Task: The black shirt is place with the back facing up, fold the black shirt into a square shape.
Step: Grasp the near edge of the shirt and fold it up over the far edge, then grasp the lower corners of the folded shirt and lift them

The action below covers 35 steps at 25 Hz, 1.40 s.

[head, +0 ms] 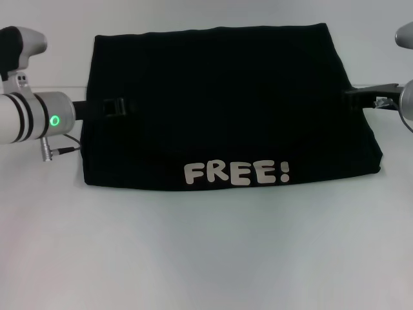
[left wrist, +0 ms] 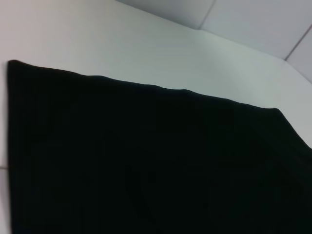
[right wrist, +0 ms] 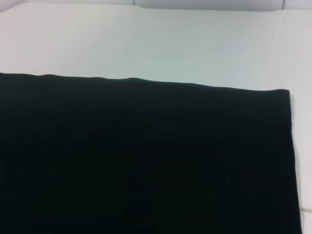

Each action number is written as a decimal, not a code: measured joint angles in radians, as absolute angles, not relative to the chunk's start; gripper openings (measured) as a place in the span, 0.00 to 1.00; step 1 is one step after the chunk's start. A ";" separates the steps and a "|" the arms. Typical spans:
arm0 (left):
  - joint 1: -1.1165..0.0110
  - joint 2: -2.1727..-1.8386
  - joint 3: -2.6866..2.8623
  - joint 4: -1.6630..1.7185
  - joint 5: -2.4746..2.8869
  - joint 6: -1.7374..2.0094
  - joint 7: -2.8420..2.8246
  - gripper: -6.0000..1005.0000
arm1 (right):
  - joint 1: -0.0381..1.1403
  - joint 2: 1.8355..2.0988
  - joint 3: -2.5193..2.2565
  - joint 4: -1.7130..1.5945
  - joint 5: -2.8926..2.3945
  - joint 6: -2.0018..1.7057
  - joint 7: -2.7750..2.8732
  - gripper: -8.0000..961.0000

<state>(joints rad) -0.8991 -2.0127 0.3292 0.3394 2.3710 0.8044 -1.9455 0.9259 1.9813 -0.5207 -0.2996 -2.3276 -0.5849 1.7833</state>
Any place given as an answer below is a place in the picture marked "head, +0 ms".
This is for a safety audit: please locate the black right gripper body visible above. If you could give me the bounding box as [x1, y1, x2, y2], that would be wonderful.
[354, 83, 407, 110]

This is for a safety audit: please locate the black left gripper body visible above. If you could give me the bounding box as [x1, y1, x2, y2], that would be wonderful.
[73, 100, 106, 122]

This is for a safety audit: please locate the black shirt with FREE print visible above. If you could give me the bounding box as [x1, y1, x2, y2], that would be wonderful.
[80, 22, 385, 189]

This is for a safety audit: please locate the right gripper cable with plug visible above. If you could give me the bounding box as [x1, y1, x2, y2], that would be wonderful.
[373, 98, 413, 134]

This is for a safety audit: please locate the gripper cable with plug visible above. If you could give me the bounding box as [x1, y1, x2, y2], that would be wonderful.
[39, 133, 82, 162]
[373, 98, 413, 134]

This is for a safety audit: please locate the left gripper cable with plug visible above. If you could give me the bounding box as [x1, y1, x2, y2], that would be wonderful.
[39, 133, 82, 162]

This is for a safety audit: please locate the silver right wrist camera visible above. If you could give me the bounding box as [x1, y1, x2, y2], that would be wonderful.
[394, 21, 413, 52]

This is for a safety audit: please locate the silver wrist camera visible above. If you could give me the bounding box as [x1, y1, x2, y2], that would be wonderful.
[0, 25, 48, 95]
[394, 21, 413, 52]

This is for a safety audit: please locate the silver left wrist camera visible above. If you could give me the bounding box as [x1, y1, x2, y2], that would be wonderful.
[0, 25, 48, 95]

